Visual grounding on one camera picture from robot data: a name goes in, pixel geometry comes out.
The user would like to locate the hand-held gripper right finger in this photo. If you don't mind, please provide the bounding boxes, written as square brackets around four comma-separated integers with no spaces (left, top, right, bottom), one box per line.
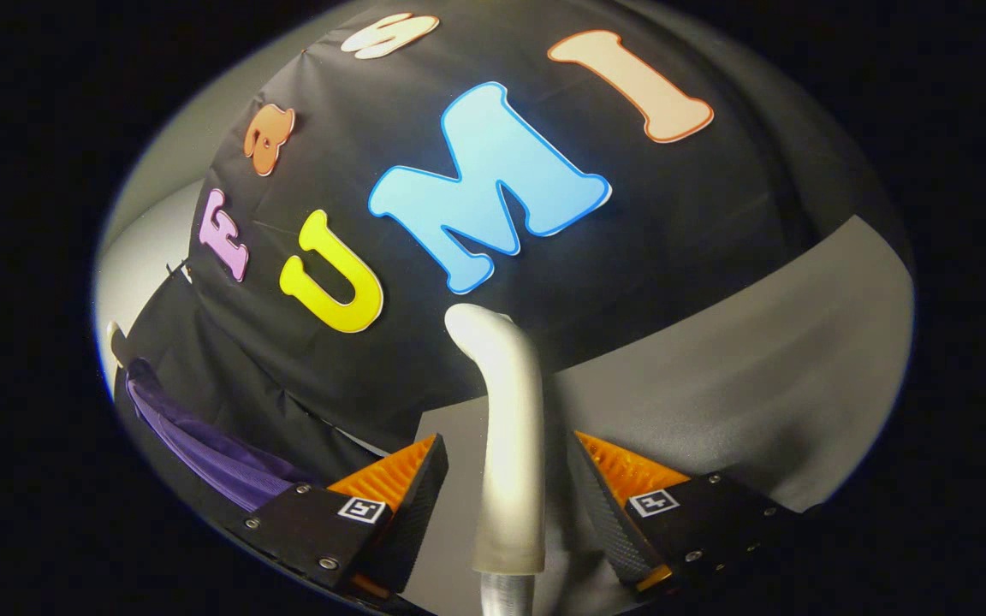
[567,430,802,595]

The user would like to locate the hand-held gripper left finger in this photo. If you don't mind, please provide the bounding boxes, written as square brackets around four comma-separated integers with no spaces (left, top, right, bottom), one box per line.
[241,434,449,600]

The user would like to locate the white garment steamer head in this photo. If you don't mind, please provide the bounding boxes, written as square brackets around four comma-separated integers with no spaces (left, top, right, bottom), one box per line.
[444,303,547,576]

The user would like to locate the purple corduroy jacket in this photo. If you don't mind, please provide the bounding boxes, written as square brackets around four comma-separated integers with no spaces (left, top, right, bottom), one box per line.
[125,358,314,512]

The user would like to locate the grey cabinet with dark top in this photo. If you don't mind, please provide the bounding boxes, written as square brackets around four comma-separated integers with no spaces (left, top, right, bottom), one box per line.
[399,214,918,616]

